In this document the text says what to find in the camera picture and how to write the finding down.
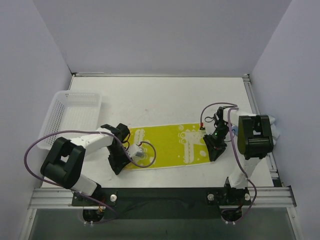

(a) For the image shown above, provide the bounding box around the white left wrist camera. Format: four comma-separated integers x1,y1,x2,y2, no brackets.
127,144,145,158

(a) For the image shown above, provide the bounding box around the aluminium front rail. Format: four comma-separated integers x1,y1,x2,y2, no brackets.
28,187,297,209

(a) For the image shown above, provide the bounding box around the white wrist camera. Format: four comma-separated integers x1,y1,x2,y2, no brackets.
127,144,145,158
199,122,205,131

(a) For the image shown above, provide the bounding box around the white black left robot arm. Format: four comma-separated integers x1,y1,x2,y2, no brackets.
40,123,130,206

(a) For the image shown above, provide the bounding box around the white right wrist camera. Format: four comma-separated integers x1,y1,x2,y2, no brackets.
199,122,205,131

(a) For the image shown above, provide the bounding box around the light blue towel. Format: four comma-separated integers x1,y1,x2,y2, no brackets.
231,115,280,146

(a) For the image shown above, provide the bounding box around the yellow green patterned towel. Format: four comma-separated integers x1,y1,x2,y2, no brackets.
128,123,210,170

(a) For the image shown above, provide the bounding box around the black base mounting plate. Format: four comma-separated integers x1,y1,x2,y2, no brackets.
71,188,252,223

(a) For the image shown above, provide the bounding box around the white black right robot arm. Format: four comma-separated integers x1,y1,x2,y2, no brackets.
203,106,274,205

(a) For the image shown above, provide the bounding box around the aluminium rail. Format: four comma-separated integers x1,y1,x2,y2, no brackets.
242,74,282,187
28,187,297,209

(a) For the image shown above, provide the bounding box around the aluminium right side rail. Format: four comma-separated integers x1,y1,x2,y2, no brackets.
242,74,282,187

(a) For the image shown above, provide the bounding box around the white perforated plastic basket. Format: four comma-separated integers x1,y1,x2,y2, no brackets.
38,90,102,138

